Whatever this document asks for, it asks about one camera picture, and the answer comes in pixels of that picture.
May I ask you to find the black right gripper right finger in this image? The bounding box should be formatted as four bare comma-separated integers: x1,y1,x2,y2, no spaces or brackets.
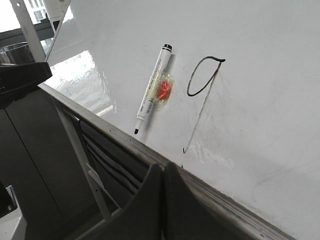
162,162,252,240

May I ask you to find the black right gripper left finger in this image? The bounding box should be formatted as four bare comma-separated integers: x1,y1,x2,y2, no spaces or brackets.
77,164,163,240

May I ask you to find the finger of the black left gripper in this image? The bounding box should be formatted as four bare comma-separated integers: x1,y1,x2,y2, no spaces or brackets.
0,62,52,108

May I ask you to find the white whiteboard marker black tip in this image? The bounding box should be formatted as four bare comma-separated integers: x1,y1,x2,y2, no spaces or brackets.
134,44,173,135

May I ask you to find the shiny metal cylindrical bin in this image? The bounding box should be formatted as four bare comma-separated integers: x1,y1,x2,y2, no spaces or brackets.
0,42,35,65

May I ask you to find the white diagonal stand leg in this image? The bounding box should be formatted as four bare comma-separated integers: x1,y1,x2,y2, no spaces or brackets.
10,0,46,62

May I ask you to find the white slotted metal shelf frame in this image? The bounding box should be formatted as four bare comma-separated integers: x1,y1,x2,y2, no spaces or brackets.
53,99,151,221

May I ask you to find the white whiteboard with metal frame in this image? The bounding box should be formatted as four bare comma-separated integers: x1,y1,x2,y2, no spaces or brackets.
45,0,320,240

